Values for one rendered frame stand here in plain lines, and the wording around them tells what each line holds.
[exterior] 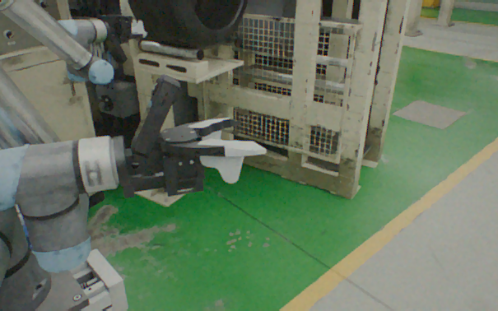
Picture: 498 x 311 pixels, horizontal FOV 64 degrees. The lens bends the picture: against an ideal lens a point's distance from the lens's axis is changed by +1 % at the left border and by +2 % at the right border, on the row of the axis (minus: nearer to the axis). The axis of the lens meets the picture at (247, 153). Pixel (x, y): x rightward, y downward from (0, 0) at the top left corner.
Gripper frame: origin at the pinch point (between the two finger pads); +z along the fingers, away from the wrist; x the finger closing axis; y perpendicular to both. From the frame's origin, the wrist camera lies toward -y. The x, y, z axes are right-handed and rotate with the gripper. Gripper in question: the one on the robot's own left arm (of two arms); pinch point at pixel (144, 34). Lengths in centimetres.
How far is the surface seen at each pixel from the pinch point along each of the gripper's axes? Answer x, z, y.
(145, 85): 31, 29, -29
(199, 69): -11.8, 19.7, -13.8
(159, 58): 9.8, 17.8, -11.8
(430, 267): -116, 61, -93
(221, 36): -11.9, 34.1, -0.8
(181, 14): -10.8, 9.3, 8.4
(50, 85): 52, -9, -28
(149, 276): -12, -12, -103
